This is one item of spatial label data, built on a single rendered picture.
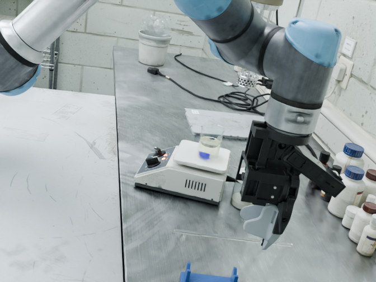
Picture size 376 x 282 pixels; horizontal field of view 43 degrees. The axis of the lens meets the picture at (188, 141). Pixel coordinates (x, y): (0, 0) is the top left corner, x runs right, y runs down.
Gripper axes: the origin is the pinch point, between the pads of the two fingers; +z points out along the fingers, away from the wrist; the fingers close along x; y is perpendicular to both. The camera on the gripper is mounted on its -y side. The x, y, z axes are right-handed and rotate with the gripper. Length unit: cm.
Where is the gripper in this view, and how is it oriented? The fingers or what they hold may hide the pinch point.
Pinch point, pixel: (269, 241)
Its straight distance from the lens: 81.7
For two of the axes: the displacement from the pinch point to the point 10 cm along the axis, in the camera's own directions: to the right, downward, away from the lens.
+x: 0.3, 4.0, -9.1
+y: -9.8, -1.5, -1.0
